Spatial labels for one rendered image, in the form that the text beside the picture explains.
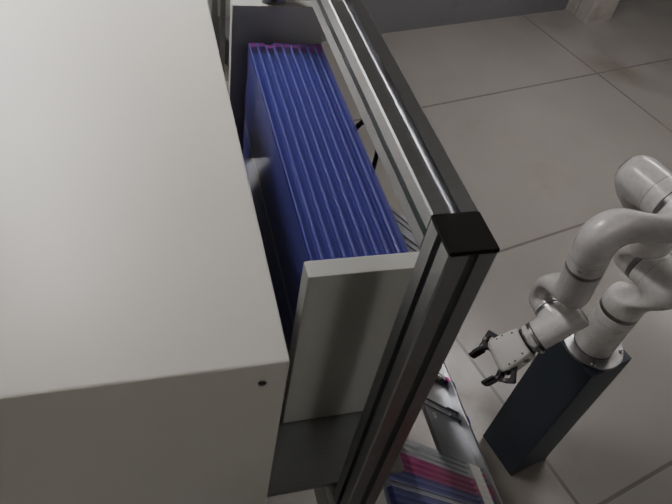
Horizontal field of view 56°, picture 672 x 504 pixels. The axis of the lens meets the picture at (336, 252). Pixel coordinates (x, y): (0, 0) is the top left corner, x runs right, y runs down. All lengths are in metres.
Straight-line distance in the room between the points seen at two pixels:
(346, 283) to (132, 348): 0.23
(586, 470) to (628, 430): 0.30
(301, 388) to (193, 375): 0.30
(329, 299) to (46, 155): 0.36
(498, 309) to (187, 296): 2.53
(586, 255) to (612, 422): 1.53
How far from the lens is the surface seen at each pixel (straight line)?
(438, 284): 0.48
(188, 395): 0.61
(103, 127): 0.83
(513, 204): 3.64
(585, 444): 2.84
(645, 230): 1.50
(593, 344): 2.07
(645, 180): 1.54
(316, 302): 0.71
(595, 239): 1.48
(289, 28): 1.16
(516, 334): 1.81
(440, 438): 1.62
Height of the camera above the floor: 2.22
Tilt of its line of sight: 46 degrees down
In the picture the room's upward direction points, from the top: 12 degrees clockwise
